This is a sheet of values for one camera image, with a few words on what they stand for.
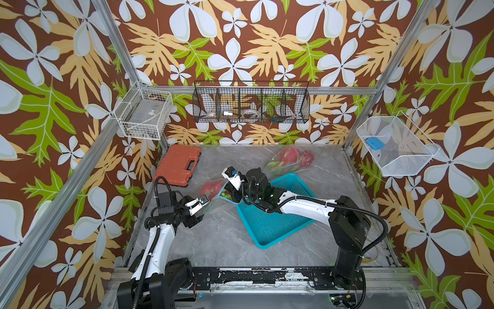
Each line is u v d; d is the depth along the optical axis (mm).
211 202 744
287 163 1040
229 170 682
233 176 686
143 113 862
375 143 862
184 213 726
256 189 629
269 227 883
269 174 1043
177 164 1086
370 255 801
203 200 730
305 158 1018
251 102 982
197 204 718
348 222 484
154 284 405
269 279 750
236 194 709
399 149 814
